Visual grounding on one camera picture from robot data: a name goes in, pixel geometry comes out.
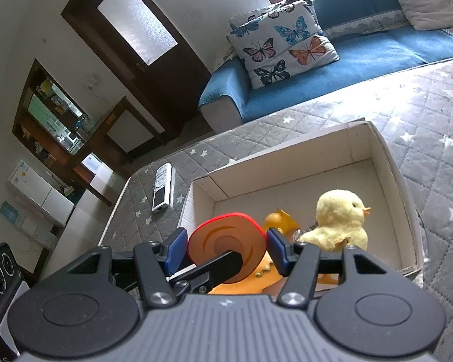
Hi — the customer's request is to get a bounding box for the dark wooden door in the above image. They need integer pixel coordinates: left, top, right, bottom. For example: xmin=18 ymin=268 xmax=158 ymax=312
xmin=60 ymin=0 xmax=213 ymax=141

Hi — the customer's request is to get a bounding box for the blue sofa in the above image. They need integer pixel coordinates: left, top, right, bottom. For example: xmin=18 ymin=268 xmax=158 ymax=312
xmin=198 ymin=0 xmax=453 ymax=135

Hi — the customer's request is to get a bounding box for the red toy apple half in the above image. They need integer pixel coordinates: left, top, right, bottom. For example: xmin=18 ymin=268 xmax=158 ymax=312
xmin=187 ymin=213 xmax=268 ymax=284

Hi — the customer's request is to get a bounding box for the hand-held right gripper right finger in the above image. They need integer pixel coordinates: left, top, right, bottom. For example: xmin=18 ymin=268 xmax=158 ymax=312
xmin=266 ymin=227 xmax=405 ymax=309

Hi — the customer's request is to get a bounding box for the grey quilted star table cover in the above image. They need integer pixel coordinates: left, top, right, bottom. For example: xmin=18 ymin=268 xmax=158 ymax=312
xmin=98 ymin=58 xmax=453 ymax=362

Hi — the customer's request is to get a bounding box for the dark wooden display cabinet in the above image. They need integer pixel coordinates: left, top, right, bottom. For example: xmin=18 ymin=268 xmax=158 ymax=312
xmin=11 ymin=58 xmax=167 ymax=207

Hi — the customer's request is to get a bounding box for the white low cabinet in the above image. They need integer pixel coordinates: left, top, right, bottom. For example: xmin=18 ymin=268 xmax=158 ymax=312
xmin=7 ymin=158 xmax=77 ymax=227

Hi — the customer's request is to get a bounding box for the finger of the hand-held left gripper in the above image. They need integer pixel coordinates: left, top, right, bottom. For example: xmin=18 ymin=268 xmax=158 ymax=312
xmin=166 ymin=250 xmax=245 ymax=295

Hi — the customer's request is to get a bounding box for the yellow plush chick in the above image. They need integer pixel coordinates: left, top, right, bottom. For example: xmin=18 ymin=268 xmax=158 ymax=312
xmin=300 ymin=189 xmax=371 ymax=254

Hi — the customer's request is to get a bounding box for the butterfly print pillow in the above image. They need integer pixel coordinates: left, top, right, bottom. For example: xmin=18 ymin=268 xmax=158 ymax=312
xmin=230 ymin=0 xmax=325 ymax=33
xmin=226 ymin=0 xmax=341 ymax=90

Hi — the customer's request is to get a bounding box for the black cardboard box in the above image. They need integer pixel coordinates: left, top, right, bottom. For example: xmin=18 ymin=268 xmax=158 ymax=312
xmin=177 ymin=121 xmax=426 ymax=295

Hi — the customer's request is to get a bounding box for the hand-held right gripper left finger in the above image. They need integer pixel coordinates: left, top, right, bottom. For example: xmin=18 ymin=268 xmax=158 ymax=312
xmin=41 ymin=227 xmax=188 ymax=309

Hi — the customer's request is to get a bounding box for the silver remote control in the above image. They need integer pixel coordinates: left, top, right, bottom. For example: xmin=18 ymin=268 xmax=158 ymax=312
xmin=152 ymin=162 xmax=173 ymax=214

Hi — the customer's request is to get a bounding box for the yellow duck toy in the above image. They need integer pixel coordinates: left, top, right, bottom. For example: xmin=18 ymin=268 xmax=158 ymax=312
xmin=263 ymin=208 xmax=301 ymax=240
xmin=209 ymin=251 xmax=341 ymax=296

